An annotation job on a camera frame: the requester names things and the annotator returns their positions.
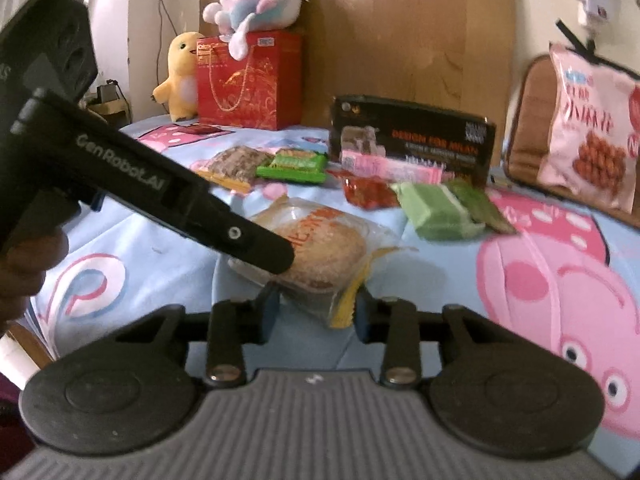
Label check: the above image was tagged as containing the wooden headboard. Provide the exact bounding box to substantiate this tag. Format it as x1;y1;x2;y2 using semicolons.
128;0;515;128

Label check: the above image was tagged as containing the light green snack packet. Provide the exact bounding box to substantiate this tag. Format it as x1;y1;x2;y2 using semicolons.
390;182;486;242

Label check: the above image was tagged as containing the dark green snack packet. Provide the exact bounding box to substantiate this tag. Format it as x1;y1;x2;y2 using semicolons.
445;179;518;235

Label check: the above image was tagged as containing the black cardboard snack box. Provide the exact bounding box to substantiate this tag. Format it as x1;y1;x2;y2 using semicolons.
329;96;496;186

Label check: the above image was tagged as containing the red snack packet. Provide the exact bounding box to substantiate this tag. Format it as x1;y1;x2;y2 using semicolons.
328;169;399;210

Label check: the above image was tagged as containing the brown leather chair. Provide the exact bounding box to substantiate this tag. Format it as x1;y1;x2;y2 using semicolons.
502;54;639;230

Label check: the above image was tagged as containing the pink long snack bar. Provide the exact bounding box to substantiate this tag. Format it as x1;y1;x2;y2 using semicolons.
340;151;444;184

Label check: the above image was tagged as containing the pink fried twist bag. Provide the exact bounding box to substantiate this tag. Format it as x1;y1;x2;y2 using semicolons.
537;44;639;214

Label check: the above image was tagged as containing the brown nut snack packet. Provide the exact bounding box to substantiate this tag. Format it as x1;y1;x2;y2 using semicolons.
194;145;273;194

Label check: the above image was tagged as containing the red gift bag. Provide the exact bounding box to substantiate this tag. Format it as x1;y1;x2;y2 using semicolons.
196;30;303;130

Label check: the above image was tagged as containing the peppa pig bed sheet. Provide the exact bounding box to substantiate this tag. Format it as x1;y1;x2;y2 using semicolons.
19;112;640;478

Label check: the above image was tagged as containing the operator left hand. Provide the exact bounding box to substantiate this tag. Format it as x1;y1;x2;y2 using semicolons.
0;226;68;333

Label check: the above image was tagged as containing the green cracker packet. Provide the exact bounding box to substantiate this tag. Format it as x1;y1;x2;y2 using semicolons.
256;148;328;184

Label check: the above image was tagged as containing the clear round pastry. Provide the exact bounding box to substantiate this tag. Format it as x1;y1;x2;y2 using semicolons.
229;195;401;330

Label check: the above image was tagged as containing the yellow duck plush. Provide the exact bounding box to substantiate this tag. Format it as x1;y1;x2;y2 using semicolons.
152;32;203;122

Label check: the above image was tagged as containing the pink blue plush toy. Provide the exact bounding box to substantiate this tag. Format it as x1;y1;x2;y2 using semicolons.
202;0;303;61

